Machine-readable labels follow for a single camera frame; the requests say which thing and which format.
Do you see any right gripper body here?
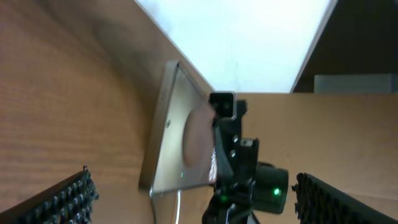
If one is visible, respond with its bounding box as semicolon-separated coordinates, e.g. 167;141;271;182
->
201;100;289;224

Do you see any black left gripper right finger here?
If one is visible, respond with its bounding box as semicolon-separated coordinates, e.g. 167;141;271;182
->
292;173;392;224

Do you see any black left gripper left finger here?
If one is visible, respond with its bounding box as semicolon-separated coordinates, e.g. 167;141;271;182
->
1;166;99;224

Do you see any white power strip cord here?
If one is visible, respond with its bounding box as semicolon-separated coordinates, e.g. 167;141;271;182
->
175;190;182;224

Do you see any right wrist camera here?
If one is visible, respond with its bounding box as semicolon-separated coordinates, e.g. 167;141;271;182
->
208;91;236;120

